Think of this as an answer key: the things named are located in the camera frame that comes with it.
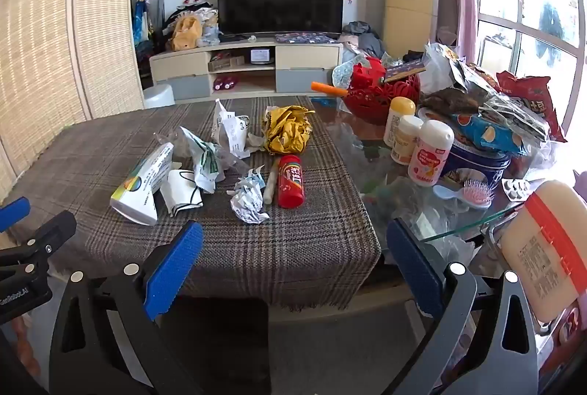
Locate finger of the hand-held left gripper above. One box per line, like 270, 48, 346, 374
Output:
0, 211, 78, 281
0, 196, 31, 234

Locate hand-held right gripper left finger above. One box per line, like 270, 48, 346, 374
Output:
50, 220, 207, 395

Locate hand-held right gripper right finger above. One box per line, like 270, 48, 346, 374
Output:
386, 218, 539, 395

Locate white paper carton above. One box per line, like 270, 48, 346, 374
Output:
212, 98, 252, 160

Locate gold foil wrapper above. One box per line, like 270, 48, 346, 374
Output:
262, 105, 316, 155

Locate clear plastic bag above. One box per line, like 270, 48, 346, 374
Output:
362, 179, 475, 260

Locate white face mask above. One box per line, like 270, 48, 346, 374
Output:
160, 168, 204, 217

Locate white box colourful print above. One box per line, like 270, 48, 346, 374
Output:
110, 142, 175, 226

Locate crumpled blue white paper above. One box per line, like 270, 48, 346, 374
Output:
228, 166, 271, 224

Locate pink hairbrush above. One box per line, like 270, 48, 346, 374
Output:
461, 179, 496, 210

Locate pink label white bottle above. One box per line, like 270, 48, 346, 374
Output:
408, 119, 455, 187

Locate crumpled white green packet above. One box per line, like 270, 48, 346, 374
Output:
179, 126, 225, 194

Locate grey plaid tablecloth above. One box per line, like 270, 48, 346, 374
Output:
4, 96, 382, 312

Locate blue cookie tin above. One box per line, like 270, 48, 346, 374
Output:
440, 138, 512, 189

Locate beige stick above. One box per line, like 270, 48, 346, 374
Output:
263, 159, 280, 205

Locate cream cap white bottle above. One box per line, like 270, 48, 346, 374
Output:
391, 115, 423, 165

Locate beige jar red band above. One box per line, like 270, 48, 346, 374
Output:
497, 179, 587, 325

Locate pill blister pack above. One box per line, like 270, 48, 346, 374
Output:
501, 179, 533, 201

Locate red candy tube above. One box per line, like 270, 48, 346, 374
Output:
277, 154, 307, 209

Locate yellow cap white bottle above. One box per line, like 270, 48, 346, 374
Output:
383, 96, 416, 148

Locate blue chip bag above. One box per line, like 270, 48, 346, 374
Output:
452, 113, 528, 155

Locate white round stool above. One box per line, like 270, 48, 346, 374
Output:
143, 84, 176, 109

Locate brown dried food packet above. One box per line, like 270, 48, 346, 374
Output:
422, 87, 482, 115

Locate red plastic basket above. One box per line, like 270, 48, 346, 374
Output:
340, 57, 421, 125

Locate bamboo folding screen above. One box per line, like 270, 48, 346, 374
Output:
0, 0, 147, 203

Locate clear striped packet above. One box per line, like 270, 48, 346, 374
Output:
479, 95, 551, 143

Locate purple box gold print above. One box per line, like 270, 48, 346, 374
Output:
383, 58, 427, 84

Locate clear plastic bags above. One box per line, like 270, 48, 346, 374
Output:
419, 41, 462, 95

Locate pale patterned cloth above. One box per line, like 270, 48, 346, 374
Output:
332, 64, 356, 87

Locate cardboard box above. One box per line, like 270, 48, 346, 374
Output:
208, 56, 246, 72

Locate red snack bag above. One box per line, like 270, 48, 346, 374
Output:
496, 71, 567, 143

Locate hanging blue clothes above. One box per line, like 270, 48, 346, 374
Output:
132, 0, 154, 56

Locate yellow plush toy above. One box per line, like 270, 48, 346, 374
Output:
167, 15, 203, 52

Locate pile of grey clothes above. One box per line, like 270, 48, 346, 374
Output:
342, 21, 386, 61

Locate cream grey television cabinet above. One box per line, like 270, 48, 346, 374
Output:
149, 35, 344, 101

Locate pile of plastic bags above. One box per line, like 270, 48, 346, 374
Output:
197, 3, 222, 47

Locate dark patterned cloth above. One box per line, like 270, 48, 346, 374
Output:
275, 33, 342, 45

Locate black television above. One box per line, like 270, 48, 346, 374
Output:
216, 0, 346, 36

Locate orange handled tool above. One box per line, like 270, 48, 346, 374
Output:
311, 81, 349, 99

